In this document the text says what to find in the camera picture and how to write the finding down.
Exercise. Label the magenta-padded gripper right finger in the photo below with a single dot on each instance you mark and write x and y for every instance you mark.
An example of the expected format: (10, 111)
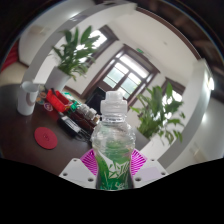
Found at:
(150, 171)

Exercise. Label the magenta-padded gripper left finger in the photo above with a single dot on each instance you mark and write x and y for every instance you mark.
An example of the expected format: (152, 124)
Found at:
(76, 171)

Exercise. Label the clear green-labelled drink bottle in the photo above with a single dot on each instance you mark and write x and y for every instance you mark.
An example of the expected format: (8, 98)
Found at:
(113, 150)

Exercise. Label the flat round red coaster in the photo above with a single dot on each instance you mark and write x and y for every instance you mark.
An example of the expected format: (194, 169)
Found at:
(45, 138)

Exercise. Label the black power adapter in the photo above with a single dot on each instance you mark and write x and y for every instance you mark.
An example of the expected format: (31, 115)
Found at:
(69, 125)

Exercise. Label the tall plant in white pot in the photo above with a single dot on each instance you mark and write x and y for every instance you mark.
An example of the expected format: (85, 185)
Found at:
(156, 116)

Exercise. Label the small patterned round dish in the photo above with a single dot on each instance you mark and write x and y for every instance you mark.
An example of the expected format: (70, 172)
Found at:
(48, 106)
(41, 97)

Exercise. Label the red box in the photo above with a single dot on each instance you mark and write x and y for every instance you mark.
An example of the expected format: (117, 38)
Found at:
(58, 100)

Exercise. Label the black chair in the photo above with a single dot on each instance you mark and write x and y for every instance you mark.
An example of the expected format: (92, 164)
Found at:
(95, 100)

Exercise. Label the brown-framed window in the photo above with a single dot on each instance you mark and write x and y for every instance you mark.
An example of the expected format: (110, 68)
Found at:
(100, 38)
(176, 95)

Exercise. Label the white mug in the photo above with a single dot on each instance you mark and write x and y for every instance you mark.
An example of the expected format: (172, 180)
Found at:
(27, 100)

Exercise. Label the bushy plant in white pot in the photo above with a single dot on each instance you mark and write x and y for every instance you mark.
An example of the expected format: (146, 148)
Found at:
(75, 53)

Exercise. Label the green exit sign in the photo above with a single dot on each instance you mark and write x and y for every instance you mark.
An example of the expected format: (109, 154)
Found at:
(140, 50)

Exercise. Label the red carpeted staircase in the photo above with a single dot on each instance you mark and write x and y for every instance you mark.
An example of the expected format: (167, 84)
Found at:
(10, 56)

